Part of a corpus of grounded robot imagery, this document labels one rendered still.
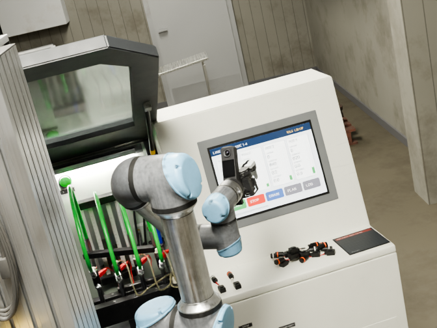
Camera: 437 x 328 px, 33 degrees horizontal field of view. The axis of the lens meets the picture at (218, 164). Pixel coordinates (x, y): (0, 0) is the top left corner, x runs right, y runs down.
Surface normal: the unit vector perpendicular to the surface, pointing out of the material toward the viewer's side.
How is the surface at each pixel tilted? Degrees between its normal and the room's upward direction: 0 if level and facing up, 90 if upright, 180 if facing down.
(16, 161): 90
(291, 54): 90
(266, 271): 0
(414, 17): 90
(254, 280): 0
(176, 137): 76
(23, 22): 90
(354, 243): 0
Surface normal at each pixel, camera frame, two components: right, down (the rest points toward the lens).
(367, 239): -0.22, -0.93
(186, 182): 0.88, -0.20
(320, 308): 0.22, 0.26
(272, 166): 0.17, 0.02
